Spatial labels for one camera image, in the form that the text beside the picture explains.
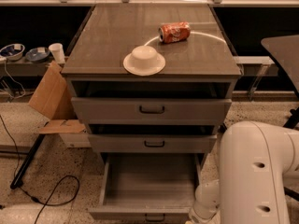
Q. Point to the grey bottom drawer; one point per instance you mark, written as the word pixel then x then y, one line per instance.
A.
pixel 153 187

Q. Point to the grey drawer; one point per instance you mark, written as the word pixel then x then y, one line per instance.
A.
pixel 153 187
pixel 121 143
pixel 151 111

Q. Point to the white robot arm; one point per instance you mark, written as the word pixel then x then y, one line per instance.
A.
pixel 210 208

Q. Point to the grey drawer cabinet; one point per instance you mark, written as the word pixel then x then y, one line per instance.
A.
pixel 200 67

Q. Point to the grey top drawer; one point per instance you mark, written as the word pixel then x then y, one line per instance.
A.
pixel 151 111

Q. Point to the grey middle drawer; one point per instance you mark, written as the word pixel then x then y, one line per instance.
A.
pixel 121 143

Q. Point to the white upturned bowl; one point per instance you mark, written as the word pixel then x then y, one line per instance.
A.
pixel 144 61

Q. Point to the orange soda can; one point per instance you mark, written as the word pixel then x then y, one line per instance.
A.
pixel 174 32

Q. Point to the brown cardboard box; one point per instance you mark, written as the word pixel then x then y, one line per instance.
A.
pixel 52 99

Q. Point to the white paper cup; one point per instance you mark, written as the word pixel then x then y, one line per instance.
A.
pixel 57 52

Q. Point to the blue patterned bowl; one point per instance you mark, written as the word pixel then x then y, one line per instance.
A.
pixel 37 55

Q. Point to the grey side shelf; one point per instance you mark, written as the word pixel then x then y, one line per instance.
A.
pixel 23 68

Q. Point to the white and blue bowl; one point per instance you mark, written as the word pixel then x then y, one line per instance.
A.
pixel 12 52

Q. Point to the dark table top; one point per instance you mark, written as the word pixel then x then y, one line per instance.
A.
pixel 284 51

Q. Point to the black left stand leg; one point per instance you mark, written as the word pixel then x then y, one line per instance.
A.
pixel 17 181

